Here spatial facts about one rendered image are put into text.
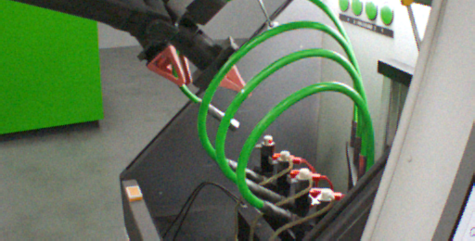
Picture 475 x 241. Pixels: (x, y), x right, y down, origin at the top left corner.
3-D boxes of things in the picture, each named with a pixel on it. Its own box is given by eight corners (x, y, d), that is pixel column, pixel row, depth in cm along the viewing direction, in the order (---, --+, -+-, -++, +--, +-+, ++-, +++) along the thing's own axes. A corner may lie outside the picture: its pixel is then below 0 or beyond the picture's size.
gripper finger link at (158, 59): (204, 72, 110) (178, 38, 112) (190, 74, 104) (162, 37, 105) (182, 93, 113) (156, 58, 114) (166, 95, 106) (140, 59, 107)
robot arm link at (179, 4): (128, 2, 91) (143, 33, 86) (172, -45, 87) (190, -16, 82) (173, 25, 100) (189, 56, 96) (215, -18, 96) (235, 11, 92)
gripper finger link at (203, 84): (261, 91, 96) (223, 57, 94) (233, 119, 98) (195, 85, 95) (257, 80, 103) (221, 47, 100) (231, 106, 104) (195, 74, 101)
